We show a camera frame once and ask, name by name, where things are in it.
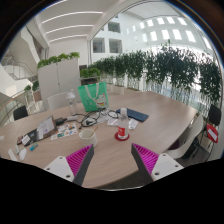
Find black notebook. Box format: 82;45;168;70
16;128;39;146

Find green tote bag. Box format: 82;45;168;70
77;81;110;113

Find colourful sticker sheet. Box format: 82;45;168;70
50;122;79;141

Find dark blue keyboard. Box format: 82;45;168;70
115;107;150;123

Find tall clear plastic jug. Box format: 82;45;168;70
65;89;79;117

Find flat round red coaster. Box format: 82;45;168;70
114;131;131;142

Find ceiling light strips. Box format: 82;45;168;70
41;9;104;43

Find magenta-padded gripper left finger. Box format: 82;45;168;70
43;143;95;187

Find brown planter with plants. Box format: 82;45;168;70
23;80;43;103

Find white card box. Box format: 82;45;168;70
20;134;32;147

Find clear red-labelled water bottle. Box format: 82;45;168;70
117;107;130;140

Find white cabinet with plants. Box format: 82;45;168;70
36;51;82;109

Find black chair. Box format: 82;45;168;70
12;105;29;121
199;104;223;151

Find black tangled cables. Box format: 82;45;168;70
74;108;119;128

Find row of green plants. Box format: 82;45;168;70
79;43;223;111

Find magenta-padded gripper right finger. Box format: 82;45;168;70
130;143;185;185

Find red and white sign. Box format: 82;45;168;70
205;123;219;144

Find black charger block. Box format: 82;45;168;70
54;116;68;126

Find white paper packet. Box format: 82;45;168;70
128;118;139;130

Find white computer mouse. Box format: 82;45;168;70
18;147;28;162

